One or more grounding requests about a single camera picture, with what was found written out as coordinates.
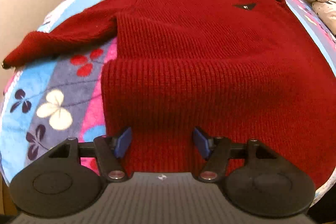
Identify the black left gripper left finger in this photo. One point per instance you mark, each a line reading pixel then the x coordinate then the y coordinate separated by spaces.
pixel 70 177

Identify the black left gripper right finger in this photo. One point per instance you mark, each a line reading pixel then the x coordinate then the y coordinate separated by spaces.
pixel 253 177

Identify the dark red knit sweater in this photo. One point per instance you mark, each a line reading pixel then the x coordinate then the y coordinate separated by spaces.
pixel 241 69

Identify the colourful floral bed blanket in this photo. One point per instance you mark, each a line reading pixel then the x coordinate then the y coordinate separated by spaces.
pixel 48 101

